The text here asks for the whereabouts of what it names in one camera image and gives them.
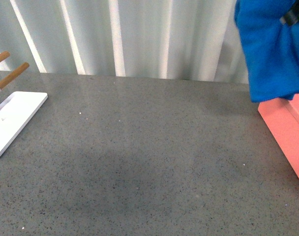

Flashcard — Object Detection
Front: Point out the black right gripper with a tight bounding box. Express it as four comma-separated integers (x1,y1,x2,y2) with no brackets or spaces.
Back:
280,0,299,26

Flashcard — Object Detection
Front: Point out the blue microfiber cloth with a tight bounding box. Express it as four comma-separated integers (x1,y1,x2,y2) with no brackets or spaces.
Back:
234,0,299,102

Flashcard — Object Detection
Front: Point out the white pleated curtain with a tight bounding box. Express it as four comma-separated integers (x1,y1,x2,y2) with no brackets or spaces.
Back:
0,0,247,83

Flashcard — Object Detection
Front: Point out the pink plastic tray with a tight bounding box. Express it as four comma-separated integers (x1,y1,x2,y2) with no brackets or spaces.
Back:
258,94,299,178

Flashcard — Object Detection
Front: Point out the wooden rod far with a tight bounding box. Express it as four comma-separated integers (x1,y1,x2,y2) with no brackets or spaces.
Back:
0,51,10,62

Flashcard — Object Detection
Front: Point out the wooden rod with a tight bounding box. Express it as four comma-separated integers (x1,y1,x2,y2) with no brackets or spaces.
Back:
0,51,10,62
0,62,30,91

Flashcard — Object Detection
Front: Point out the white rack base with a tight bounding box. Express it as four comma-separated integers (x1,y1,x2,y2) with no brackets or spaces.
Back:
0,91,48,157

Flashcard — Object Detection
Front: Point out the wooden rod near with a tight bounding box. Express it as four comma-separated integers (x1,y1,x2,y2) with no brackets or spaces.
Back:
0,62,30,91

